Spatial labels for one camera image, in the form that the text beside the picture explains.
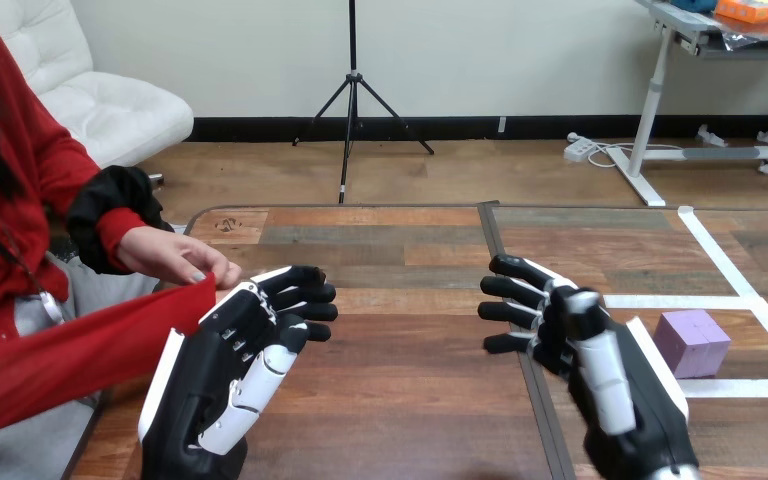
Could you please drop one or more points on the white desk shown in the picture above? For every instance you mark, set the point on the white desk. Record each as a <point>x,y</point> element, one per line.
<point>649,99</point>

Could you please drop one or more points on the orange thing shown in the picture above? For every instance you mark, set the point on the orange thing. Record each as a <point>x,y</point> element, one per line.
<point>752,10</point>

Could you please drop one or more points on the blue thing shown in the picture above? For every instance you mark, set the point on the blue thing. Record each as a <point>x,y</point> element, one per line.
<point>694,5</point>

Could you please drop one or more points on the person's hand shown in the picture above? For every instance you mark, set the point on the person's hand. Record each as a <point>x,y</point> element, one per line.
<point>165,255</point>

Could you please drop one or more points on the person's body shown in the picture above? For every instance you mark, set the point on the person's body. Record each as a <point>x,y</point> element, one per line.
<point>6,166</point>

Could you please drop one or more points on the person's forearm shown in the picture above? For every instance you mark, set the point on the person's forearm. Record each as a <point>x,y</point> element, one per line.
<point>99,212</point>
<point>72,358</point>

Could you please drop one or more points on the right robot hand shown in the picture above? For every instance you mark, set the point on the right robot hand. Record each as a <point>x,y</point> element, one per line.
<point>649,411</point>

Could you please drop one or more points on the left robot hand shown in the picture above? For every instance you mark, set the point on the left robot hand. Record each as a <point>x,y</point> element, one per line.
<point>205,378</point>

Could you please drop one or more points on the purple block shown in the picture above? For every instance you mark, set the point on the purple block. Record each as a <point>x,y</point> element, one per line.
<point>691,343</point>

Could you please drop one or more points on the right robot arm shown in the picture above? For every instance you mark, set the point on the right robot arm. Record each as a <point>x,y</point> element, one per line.
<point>677,474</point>

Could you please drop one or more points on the white cushioned chair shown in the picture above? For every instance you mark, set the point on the white cushioned chair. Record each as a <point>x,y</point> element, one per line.
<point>116,112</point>

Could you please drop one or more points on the white power strip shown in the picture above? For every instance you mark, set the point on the white power strip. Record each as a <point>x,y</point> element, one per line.
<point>579,149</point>

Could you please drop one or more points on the black tripod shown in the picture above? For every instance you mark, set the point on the black tripod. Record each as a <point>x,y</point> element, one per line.
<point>353,86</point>

